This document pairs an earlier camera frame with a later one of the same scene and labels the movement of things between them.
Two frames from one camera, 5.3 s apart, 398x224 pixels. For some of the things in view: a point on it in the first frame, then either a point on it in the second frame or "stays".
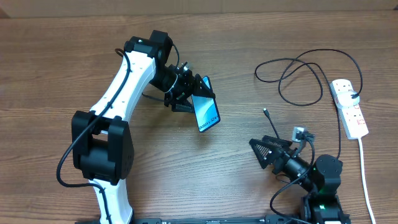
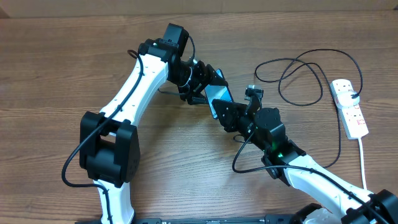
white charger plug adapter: [346, 99] stays
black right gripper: [282, 155] → [232, 113]
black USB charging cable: [311, 65] stays
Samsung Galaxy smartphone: [205, 107] → [217, 92]
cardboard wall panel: [45, 9] stays
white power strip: [354, 124] stays
